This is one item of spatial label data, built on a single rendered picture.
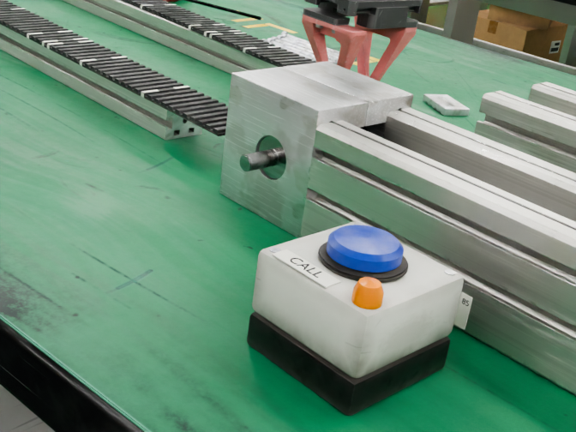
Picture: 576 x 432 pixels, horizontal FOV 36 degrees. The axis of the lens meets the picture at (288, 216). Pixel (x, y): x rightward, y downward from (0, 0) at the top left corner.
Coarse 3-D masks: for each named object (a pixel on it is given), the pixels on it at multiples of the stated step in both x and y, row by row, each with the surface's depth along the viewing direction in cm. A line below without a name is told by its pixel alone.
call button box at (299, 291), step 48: (288, 288) 46; (336, 288) 44; (384, 288) 44; (432, 288) 45; (288, 336) 47; (336, 336) 44; (384, 336) 43; (432, 336) 47; (336, 384) 44; (384, 384) 45
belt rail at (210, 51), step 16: (64, 0) 120; (80, 0) 117; (96, 0) 114; (112, 0) 112; (112, 16) 112; (128, 16) 111; (144, 16) 108; (144, 32) 108; (160, 32) 107; (176, 32) 104; (192, 32) 101; (176, 48) 104; (192, 48) 102; (208, 48) 100; (224, 48) 98; (224, 64) 98; (240, 64) 98; (256, 64) 95; (272, 64) 93
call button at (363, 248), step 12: (348, 228) 47; (360, 228) 47; (372, 228) 48; (336, 240) 46; (348, 240) 46; (360, 240) 46; (372, 240) 46; (384, 240) 46; (396, 240) 47; (336, 252) 45; (348, 252) 45; (360, 252) 45; (372, 252) 45; (384, 252) 45; (396, 252) 46; (348, 264) 45; (360, 264) 45; (372, 264) 45; (384, 264) 45; (396, 264) 46
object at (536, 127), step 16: (496, 96) 71; (512, 96) 72; (544, 96) 75; (560, 96) 74; (496, 112) 71; (512, 112) 70; (528, 112) 69; (544, 112) 69; (560, 112) 69; (480, 128) 72; (496, 128) 71; (512, 128) 71; (528, 128) 69; (544, 128) 68; (560, 128) 67; (512, 144) 70; (528, 144) 69; (544, 144) 69; (560, 144) 68; (544, 160) 68; (560, 160) 67
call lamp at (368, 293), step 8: (360, 280) 43; (368, 280) 42; (376, 280) 43; (360, 288) 42; (368, 288) 42; (376, 288) 42; (352, 296) 43; (360, 296) 42; (368, 296) 42; (376, 296) 42; (360, 304) 42; (368, 304) 42; (376, 304) 42
